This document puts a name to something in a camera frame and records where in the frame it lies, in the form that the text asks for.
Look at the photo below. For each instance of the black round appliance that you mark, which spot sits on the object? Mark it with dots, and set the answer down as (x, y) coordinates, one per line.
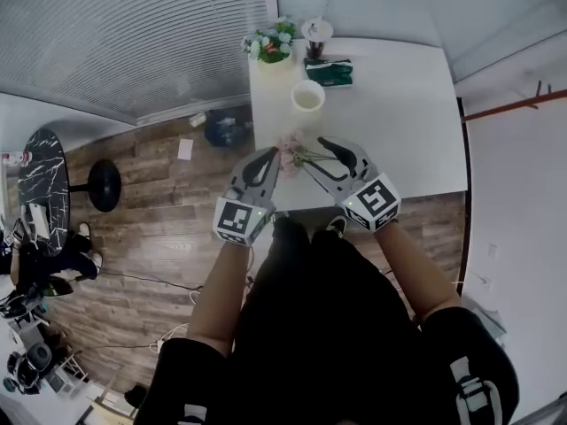
(31, 363)

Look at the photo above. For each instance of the plastic cup with dark drink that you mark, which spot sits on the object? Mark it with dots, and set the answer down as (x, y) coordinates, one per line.
(316, 38)

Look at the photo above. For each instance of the person's left shoe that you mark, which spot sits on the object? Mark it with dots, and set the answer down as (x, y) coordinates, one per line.
(279, 220)

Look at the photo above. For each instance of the person's shoe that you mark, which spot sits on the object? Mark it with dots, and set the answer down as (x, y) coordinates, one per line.
(279, 220)
(336, 227)

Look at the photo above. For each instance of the white plant pot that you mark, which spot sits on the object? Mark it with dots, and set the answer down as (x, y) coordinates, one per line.
(308, 96)

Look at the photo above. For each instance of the person's right forearm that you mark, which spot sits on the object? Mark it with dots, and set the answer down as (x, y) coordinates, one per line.
(416, 277)

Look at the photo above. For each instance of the white box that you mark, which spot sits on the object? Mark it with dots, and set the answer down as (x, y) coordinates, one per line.
(35, 221)

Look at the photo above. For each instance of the white table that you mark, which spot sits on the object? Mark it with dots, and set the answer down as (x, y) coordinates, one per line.
(390, 126)

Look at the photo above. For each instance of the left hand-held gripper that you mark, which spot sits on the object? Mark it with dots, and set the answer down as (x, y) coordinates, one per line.
(241, 219)

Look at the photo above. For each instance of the person's left forearm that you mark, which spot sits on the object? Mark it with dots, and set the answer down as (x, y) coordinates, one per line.
(217, 295)

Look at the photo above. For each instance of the grey window blinds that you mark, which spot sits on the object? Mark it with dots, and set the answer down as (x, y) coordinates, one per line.
(111, 38)

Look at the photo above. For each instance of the black round table base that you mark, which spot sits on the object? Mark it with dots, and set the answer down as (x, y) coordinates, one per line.
(104, 186)

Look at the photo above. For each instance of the person's black clothing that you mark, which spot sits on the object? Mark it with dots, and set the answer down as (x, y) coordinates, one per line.
(328, 326)

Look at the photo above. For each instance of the pink flowers bouquet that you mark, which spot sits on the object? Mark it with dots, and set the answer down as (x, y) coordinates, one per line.
(290, 153)

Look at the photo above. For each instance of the white paper sheet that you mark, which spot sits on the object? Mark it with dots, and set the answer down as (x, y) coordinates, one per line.
(185, 149)

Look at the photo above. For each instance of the small white floor object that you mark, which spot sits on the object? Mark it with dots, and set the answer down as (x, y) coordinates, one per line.
(198, 119)

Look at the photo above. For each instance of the black marble round table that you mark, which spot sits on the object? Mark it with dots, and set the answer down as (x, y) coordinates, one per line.
(44, 171)

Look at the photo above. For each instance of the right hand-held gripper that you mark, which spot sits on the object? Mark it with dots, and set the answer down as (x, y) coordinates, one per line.
(374, 202)

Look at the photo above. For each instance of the dark trash bin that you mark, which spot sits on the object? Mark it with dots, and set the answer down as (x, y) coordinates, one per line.
(226, 129)

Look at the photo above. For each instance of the green tissue pack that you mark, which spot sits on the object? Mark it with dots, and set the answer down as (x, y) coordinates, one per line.
(328, 73)

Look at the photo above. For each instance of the potted flowers in cream pot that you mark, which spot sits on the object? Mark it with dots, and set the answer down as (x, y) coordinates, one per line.
(272, 47)

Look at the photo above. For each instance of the white wall socket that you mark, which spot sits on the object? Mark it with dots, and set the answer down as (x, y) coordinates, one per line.
(492, 250)

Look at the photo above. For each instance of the red-brown coat rack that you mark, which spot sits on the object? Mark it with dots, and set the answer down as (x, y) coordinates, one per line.
(509, 109)

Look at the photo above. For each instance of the person's right shoe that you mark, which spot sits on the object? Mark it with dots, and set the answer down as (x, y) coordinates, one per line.
(336, 227)

